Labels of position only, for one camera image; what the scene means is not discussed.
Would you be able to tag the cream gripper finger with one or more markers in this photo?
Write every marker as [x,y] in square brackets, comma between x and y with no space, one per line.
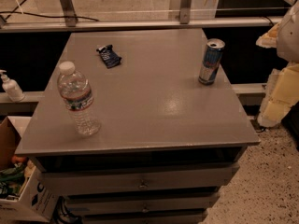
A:
[269,39]
[281,94]

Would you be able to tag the Red Bull can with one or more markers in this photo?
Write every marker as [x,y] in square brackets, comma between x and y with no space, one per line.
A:
[211,60]

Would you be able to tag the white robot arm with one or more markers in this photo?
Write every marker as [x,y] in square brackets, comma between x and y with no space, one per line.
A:
[288,37]

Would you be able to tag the blue RXBAR wrapper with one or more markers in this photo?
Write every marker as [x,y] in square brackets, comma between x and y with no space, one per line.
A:
[109,56]

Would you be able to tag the grey drawer cabinet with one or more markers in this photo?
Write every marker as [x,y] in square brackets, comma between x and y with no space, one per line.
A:
[166,145]

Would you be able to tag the clear plastic water bottle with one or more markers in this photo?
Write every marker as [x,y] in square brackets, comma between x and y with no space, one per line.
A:
[77,94]

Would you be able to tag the white pump dispenser bottle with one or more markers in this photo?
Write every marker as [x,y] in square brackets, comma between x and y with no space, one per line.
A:
[11,87]

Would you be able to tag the white cardboard box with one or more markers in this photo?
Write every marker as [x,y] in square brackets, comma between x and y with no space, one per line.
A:
[23,197]

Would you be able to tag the metal railing frame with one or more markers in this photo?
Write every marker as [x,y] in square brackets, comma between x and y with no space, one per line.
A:
[104,15]

